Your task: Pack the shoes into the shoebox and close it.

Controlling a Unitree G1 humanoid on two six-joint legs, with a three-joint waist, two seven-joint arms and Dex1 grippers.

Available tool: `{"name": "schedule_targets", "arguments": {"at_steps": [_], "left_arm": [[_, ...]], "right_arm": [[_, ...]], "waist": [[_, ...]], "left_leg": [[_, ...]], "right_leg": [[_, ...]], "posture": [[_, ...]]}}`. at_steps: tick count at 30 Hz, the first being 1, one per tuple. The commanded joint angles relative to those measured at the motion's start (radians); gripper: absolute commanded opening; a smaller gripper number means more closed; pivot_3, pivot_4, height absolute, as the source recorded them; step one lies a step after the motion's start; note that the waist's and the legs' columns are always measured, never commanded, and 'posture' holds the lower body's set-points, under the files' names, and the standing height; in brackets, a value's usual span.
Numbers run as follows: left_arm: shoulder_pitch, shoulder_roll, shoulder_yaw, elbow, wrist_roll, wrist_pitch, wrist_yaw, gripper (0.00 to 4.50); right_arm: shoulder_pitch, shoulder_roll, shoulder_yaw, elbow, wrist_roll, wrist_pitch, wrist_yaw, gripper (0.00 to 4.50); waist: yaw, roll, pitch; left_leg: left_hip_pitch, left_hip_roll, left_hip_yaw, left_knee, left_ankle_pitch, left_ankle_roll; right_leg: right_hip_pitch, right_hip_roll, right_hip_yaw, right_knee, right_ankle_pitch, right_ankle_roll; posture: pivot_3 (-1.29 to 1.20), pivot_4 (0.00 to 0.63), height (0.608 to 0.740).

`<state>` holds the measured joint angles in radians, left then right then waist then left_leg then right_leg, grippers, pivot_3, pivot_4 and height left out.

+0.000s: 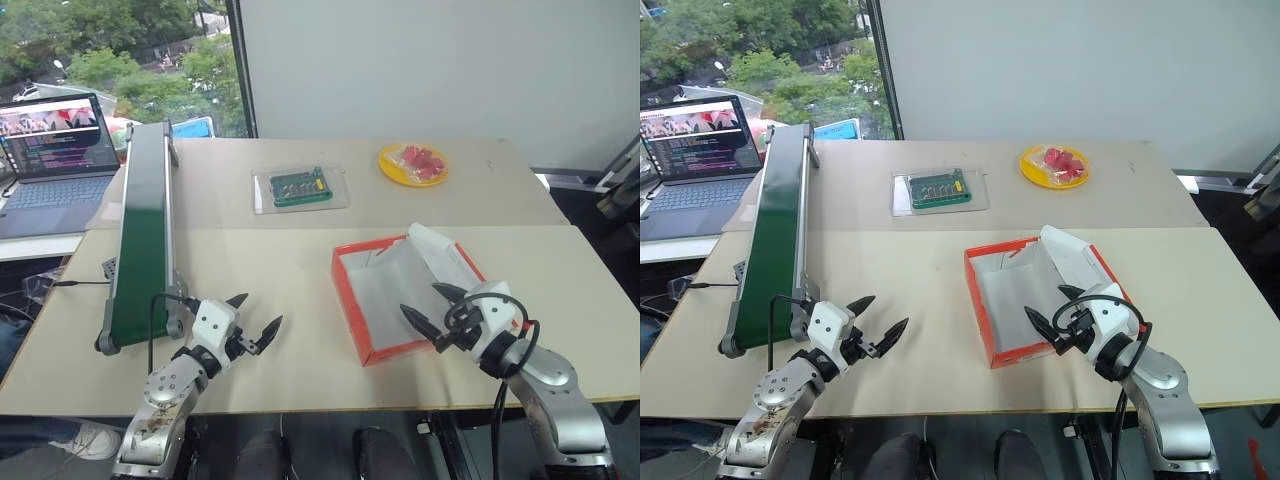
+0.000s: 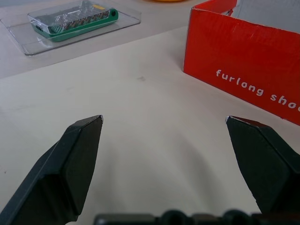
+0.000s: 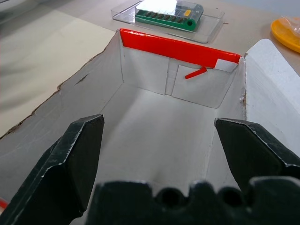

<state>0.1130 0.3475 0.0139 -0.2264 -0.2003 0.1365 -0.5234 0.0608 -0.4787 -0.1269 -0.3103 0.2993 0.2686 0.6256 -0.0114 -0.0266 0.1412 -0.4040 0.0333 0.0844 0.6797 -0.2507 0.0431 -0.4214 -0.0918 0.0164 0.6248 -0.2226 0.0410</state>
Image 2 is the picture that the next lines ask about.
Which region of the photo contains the green circuit board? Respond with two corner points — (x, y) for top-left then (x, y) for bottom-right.
(27, 0), (120, 43)

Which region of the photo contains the yellow plate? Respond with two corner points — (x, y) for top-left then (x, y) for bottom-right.
(142, 0), (188, 3)

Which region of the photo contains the red gift box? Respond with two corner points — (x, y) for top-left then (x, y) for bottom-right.
(182, 0), (300, 126)

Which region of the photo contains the clear plastic tray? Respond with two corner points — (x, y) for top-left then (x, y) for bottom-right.
(0, 3), (143, 56)

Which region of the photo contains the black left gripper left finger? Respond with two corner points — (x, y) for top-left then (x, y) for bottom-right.
(0, 114), (104, 225)

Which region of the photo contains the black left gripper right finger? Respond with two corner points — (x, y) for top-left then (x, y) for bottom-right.
(225, 115), (300, 214)

